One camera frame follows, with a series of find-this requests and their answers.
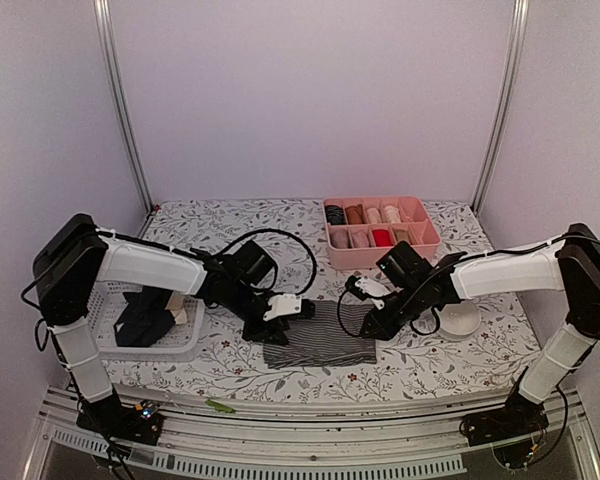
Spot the red rolled underwear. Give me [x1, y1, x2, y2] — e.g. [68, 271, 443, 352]
[371, 228, 393, 248]

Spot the floral tablecloth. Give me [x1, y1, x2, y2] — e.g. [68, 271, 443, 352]
[105, 199, 540, 404]

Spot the left black cable loop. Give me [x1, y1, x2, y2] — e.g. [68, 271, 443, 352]
[219, 228, 319, 296]

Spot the brown rolled underwear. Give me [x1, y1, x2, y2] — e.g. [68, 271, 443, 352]
[344, 204, 365, 225]

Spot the mauve rolled underwear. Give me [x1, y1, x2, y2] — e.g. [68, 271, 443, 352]
[351, 230, 371, 249]

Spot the grey pink rolled underwear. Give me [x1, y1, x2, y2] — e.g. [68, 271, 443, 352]
[330, 229, 350, 249]

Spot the cream underwear in basket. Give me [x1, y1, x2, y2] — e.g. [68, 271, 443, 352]
[165, 292, 188, 325]

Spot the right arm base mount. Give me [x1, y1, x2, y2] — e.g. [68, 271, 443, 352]
[459, 386, 549, 446]

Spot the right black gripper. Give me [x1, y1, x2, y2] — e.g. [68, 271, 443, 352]
[359, 282, 426, 341]

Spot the pale pink rolled underwear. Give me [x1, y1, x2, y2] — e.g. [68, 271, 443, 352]
[365, 207, 382, 224]

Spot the right aluminium frame post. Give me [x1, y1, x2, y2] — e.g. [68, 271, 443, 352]
[470, 0, 530, 216]

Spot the aluminium frame post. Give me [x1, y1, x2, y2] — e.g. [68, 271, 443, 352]
[470, 0, 530, 216]
[93, 0, 154, 214]

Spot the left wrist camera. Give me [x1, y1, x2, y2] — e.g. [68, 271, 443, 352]
[263, 293, 302, 321]

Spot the white plastic laundry basket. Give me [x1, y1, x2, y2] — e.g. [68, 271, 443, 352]
[86, 282, 205, 362]

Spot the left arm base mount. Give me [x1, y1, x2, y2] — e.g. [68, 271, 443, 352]
[76, 388, 165, 446]

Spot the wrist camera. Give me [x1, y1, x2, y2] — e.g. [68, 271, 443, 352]
[345, 275, 392, 310]
[263, 293, 302, 321]

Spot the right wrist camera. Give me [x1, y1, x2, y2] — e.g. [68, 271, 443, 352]
[345, 275, 392, 310]

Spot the black striped rolled underwear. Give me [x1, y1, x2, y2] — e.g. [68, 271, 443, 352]
[325, 205, 346, 226]

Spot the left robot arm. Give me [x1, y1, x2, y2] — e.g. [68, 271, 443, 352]
[23, 214, 315, 434]

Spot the green tape scrap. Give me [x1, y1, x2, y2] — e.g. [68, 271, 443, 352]
[205, 398, 236, 414]

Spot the pink divided organizer box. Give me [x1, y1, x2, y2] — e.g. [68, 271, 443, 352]
[323, 196, 441, 270]

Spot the grey striped underwear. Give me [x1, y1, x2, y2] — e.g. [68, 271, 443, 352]
[263, 301, 377, 369]

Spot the aluminium front rail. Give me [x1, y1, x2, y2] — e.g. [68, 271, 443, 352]
[23, 386, 600, 479]

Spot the white bowl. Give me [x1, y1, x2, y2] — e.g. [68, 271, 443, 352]
[438, 302, 481, 342]

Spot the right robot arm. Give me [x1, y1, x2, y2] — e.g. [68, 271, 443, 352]
[354, 223, 600, 436]

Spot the right black cable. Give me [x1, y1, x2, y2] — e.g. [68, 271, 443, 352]
[335, 284, 444, 339]

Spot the left aluminium frame post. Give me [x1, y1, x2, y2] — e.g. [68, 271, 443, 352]
[93, 0, 154, 214]

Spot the cream rolled underwear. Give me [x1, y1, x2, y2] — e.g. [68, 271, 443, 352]
[381, 204, 402, 223]

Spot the olive green underwear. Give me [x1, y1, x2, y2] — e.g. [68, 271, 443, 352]
[392, 228, 411, 244]

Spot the dark navy underwear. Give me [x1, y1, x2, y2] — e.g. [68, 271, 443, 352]
[114, 287, 175, 348]

